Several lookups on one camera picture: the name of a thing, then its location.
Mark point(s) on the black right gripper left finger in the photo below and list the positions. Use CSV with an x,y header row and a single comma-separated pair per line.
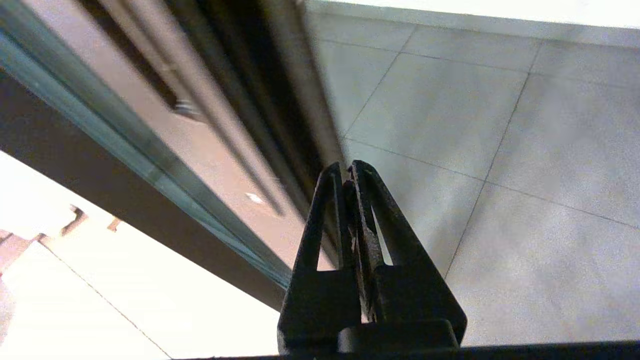
x,y
320,295

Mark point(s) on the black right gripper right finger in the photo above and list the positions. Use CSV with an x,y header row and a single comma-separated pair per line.
x,y
410,295

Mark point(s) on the brown framed glass sliding door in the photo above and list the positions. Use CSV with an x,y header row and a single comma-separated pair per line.
x,y
200,125

